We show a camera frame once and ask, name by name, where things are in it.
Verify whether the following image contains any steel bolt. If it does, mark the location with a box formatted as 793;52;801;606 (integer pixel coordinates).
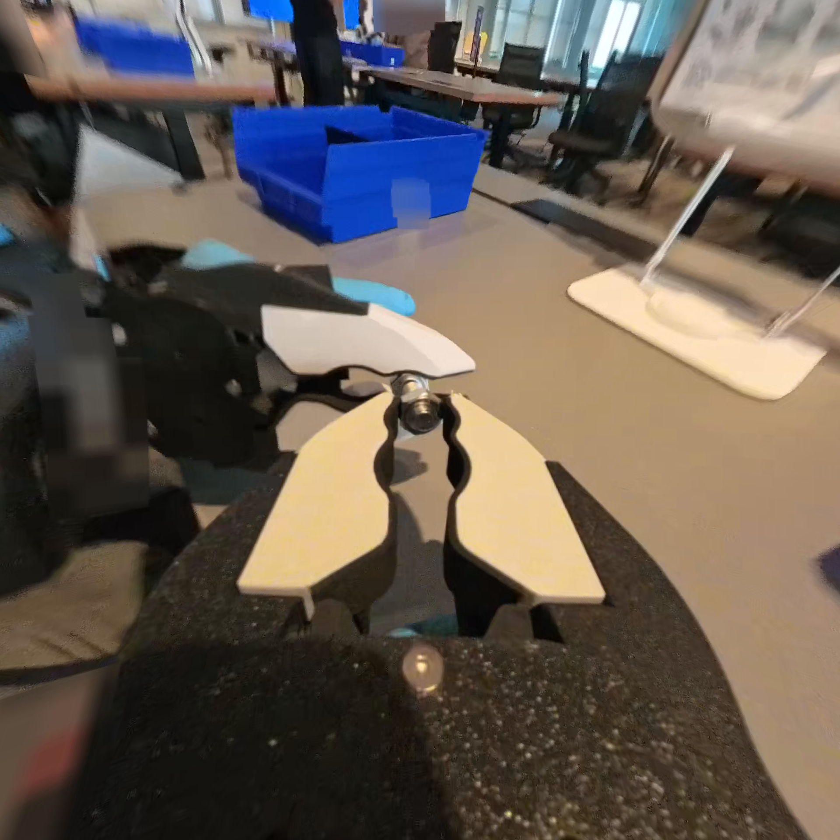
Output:
399;392;443;435

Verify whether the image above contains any blue plastic bin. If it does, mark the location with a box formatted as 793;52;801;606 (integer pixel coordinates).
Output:
73;16;196;76
341;39;404;67
233;105;490;244

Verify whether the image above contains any black flat pad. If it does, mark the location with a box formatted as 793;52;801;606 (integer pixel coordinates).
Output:
512;199;657;260

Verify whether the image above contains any brown office table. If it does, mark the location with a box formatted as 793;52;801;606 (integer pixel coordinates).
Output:
364;66;565;168

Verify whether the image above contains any person's left hand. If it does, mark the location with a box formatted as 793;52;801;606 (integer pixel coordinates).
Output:
181;239;417;317

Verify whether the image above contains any black office chair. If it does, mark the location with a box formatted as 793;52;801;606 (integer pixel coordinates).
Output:
548;56;664;191

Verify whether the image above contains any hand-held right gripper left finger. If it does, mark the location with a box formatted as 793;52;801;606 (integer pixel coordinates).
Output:
236;392;398;599

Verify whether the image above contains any white stand base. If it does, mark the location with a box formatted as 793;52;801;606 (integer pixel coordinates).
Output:
567;266;829;401

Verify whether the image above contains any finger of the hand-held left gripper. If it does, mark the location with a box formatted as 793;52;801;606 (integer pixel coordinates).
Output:
260;302;477;379

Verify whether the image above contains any instruction sheet on clipboard stand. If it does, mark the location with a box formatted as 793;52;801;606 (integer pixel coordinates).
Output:
653;0;840;175

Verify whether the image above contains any printed instruction sheet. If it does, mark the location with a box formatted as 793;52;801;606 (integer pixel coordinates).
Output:
676;0;840;126

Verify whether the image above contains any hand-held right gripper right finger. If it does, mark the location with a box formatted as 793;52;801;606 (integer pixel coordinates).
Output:
446;392;606;605

